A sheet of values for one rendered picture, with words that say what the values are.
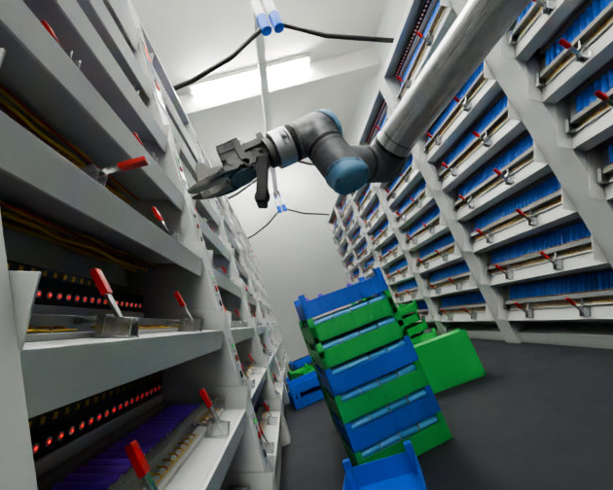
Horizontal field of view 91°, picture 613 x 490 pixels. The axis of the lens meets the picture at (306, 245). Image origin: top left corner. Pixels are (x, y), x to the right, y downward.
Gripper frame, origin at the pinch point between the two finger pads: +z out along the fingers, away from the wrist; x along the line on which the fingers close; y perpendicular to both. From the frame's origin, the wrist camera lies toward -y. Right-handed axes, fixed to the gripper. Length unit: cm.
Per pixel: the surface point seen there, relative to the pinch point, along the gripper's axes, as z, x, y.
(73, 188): 9.0, 32.0, -10.4
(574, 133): -115, -17, -27
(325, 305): -18, -35, -35
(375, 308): -32, -36, -44
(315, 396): 1, -136, -80
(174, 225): 10.4, -18.1, 4.5
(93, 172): 8.1, 27.6, -6.1
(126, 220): 8.9, 20.8, -10.2
